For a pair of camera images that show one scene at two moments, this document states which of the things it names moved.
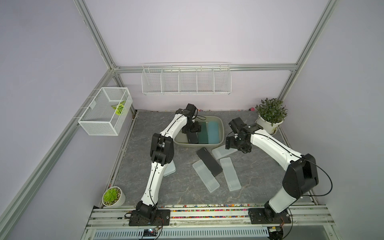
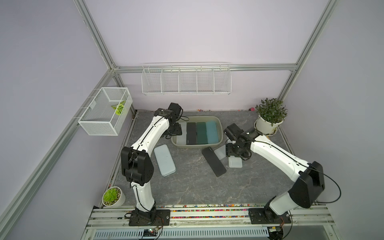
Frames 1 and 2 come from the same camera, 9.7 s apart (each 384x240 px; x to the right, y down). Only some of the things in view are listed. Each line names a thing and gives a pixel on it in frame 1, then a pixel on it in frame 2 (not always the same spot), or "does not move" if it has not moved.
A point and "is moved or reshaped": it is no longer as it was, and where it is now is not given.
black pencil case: [192, 137] does not move
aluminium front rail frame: [111, 222] does not move
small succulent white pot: [113, 196] does not move
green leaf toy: [119, 107] does not move
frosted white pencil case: [221, 151] does not move
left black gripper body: [193, 127] to [173, 130]
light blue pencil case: [213, 132] does not move
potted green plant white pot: [271, 112] does not move
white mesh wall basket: [109, 113] does not move
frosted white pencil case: [206, 176] to [182, 139]
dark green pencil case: [203, 136] does not move
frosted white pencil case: [230, 174] to [235, 162]
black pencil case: [205, 156] is moved or reshaped
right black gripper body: [236, 142] to [233, 150]
